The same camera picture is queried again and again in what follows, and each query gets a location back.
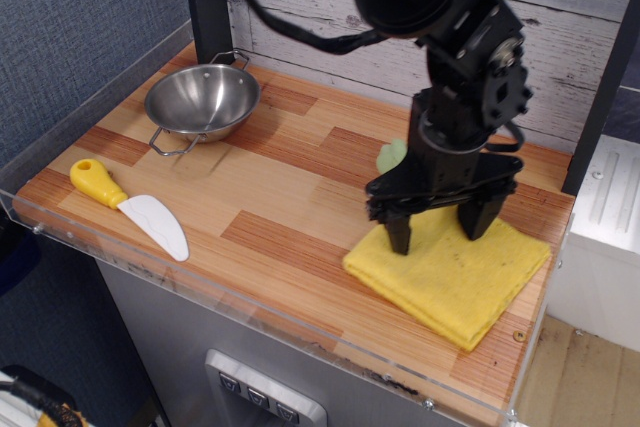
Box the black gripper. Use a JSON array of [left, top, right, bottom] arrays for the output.
[[366, 132, 523, 255]]

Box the yellow napkin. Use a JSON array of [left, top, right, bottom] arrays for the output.
[[342, 207, 551, 352]]

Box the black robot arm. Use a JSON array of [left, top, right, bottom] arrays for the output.
[[355, 0, 532, 254]]

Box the green toy vegetable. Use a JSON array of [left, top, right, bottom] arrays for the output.
[[376, 139, 407, 174]]

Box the white ridged cabinet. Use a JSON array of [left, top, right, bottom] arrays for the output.
[[546, 135, 639, 351]]

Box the clear acrylic table guard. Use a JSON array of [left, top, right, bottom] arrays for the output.
[[1, 29, 557, 426]]

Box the silver dispenser panel with buttons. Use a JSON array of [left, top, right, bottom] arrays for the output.
[[205, 349, 328, 426]]

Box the yellow object bottom left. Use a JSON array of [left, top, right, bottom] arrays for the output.
[[36, 411, 88, 427]]

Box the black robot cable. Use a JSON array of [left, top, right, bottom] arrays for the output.
[[222, 0, 386, 56]]

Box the stainless steel bowl with handles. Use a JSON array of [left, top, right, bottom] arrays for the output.
[[144, 49, 261, 157]]

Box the black vertical post right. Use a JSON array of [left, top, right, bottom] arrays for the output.
[[561, 0, 640, 196]]

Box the black vertical post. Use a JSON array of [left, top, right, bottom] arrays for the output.
[[188, 0, 233, 63], [561, 0, 640, 196]]

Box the yellow handled white plastic knife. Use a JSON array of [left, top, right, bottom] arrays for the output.
[[69, 158, 190, 262]]

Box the black vertical post left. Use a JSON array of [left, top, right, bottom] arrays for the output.
[[188, 0, 233, 63]]

